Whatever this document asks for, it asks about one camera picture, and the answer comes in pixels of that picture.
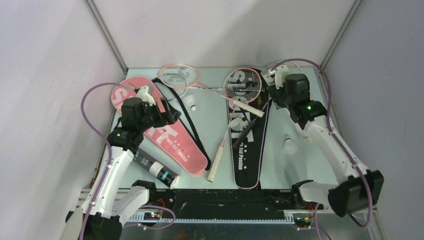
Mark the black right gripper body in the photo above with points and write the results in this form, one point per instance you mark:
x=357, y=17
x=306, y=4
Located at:
x=278, y=96

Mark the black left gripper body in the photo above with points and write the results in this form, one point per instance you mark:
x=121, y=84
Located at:
x=156, y=119

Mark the black shuttlecock tube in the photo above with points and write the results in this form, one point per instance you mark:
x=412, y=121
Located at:
x=157, y=169

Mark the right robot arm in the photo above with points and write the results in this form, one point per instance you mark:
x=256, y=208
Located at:
x=357, y=186

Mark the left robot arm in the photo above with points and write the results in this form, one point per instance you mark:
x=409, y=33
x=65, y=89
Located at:
x=101, y=217

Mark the pink racket cover bag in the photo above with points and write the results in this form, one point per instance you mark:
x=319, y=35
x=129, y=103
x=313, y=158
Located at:
x=174, y=140

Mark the black racket cover bag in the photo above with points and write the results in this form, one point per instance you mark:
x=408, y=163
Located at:
x=247, y=146

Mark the pink racket on black bag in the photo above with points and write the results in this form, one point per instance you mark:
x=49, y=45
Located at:
x=242, y=86

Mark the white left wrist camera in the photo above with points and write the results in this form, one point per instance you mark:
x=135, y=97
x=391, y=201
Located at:
x=143, y=94

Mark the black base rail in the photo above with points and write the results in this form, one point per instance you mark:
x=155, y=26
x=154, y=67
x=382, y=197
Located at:
x=229, y=204

